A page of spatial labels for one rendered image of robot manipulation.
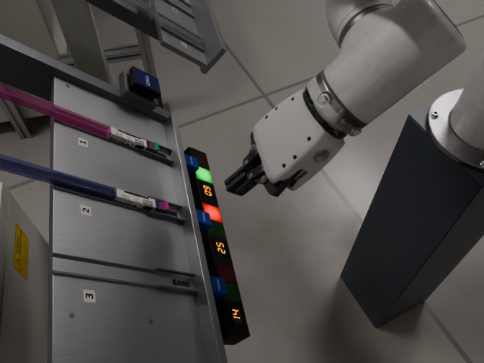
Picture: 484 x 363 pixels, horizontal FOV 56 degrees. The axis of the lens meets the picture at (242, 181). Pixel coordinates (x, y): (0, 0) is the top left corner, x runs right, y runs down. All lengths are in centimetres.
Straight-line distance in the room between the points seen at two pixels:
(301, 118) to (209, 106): 129
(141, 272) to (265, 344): 81
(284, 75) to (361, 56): 145
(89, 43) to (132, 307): 61
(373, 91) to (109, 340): 38
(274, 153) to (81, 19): 54
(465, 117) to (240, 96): 118
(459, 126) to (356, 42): 35
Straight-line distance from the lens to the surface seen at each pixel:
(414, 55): 51
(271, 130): 58
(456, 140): 84
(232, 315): 66
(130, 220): 61
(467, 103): 81
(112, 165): 65
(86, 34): 100
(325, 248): 147
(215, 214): 74
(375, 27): 53
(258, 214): 151
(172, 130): 76
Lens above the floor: 129
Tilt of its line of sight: 54 degrees down
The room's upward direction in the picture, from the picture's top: straight up
